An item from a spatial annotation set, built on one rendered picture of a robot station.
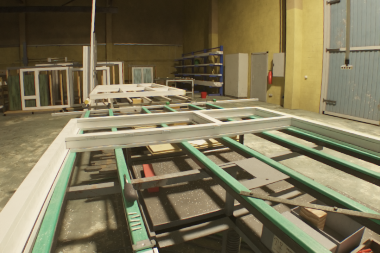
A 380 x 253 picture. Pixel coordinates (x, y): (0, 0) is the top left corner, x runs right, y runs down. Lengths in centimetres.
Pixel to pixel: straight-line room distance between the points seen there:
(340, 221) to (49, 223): 102
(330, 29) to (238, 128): 658
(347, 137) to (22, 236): 138
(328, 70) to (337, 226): 665
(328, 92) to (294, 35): 222
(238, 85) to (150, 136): 919
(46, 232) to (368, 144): 132
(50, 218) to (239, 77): 987
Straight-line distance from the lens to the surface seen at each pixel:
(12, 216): 59
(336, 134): 138
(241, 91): 1030
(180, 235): 100
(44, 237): 61
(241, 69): 1024
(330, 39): 759
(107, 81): 791
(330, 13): 775
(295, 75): 801
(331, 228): 111
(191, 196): 119
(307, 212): 93
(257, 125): 139
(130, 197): 64
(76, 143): 112
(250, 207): 68
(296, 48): 807
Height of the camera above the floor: 123
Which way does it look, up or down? 10 degrees down
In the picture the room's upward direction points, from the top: straight up
